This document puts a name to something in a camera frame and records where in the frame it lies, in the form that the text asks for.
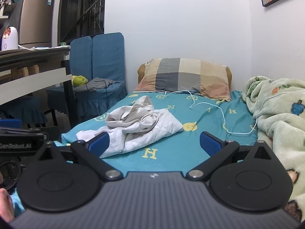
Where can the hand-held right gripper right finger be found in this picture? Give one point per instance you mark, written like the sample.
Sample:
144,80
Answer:
209,144

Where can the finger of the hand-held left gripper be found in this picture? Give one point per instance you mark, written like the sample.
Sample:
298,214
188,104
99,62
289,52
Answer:
10,124

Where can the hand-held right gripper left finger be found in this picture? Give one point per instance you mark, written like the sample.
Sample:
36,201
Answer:
100,144

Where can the white printed shirt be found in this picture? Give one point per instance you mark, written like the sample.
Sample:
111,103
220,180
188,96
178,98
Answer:
164,126

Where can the person's left hand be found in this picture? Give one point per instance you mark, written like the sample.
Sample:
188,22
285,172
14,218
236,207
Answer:
6,205

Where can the blue covered chair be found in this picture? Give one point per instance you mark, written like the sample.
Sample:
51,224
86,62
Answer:
81,57
107,57
21,109

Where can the teal printed bed sheet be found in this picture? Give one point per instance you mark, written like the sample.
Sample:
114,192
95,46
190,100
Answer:
202,118

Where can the white table with black legs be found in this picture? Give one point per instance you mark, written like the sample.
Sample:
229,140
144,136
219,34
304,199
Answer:
35,78

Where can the grey cloth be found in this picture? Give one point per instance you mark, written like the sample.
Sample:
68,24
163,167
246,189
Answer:
100,84

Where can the green fleece blanket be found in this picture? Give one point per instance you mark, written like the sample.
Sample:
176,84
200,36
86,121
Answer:
278,128

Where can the plaid pillow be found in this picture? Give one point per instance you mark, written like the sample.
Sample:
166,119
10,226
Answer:
181,76

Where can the brown pillow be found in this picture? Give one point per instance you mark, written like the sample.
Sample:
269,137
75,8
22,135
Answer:
141,72

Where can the white humidifier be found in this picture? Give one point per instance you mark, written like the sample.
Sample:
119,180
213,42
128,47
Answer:
10,39

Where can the green can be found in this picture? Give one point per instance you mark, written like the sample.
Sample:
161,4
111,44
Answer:
63,44

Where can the silver refrigerator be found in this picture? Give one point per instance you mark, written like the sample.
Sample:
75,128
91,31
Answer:
35,21

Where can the dark glass door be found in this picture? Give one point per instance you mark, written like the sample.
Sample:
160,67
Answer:
81,9

